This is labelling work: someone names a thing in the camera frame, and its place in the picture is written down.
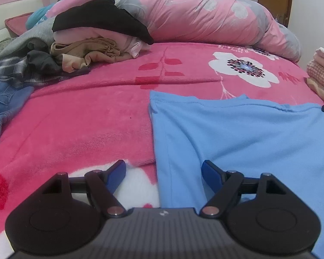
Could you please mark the dark grey garment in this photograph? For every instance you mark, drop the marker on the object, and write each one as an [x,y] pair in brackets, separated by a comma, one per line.
[43,60]

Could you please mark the tan garment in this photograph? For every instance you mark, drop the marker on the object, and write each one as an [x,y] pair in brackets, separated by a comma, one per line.
[97,50]

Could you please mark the light pink garment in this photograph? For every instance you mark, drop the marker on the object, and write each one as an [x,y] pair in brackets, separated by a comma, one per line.
[78,35]

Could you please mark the blue jeans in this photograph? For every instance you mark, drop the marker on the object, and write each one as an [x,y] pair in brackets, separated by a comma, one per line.
[5,99]

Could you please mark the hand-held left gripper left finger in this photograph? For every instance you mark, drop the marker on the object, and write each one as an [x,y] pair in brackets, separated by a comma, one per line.
[117,175]

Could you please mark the blue t-shirt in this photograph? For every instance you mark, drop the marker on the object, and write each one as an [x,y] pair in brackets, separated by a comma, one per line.
[245,140]

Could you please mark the black garment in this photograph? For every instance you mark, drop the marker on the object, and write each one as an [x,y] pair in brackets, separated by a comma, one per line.
[102,16]

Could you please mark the pink pillow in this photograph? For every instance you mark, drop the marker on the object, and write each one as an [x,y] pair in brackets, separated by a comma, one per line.
[16,24]

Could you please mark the beige folded cloth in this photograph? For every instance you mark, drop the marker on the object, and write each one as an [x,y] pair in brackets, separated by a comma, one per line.
[320,89]

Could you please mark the pink grey floral duvet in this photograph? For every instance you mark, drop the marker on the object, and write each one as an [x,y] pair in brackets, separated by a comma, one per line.
[199,13]

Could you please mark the pink bed headboard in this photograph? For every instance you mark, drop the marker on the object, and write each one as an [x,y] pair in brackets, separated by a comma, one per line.
[13,2]

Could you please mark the pink floral blanket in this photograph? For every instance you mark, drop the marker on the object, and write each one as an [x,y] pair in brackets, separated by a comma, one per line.
[83,118]

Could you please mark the teal blanket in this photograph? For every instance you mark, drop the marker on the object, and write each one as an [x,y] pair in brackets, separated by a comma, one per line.
[39,14]

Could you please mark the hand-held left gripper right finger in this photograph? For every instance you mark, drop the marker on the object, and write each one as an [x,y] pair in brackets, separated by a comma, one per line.
[210,175]

